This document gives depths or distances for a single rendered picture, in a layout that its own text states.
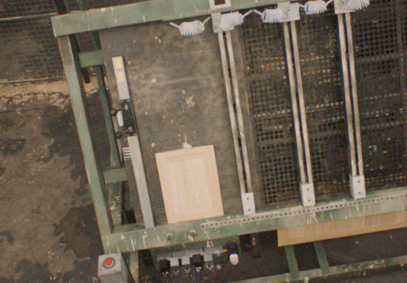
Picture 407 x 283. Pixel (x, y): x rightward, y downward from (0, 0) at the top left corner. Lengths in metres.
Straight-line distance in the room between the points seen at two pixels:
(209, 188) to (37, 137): 2.52
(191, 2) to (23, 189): 2.61
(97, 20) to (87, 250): 2.01
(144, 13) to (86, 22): 0.29
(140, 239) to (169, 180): 0.37
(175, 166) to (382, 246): 1.71
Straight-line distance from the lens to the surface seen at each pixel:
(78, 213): 4.48
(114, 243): 3.16
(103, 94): 3.00
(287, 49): 2.84
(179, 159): 2.98
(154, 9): 2.76
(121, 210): 3.37
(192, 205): 3.07
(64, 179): 4.75
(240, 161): 2.93
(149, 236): 3.12
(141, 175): 3.00
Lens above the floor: 3.39
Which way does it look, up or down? 45 degrees down
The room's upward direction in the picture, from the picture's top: 10 degrees counter-clockwise
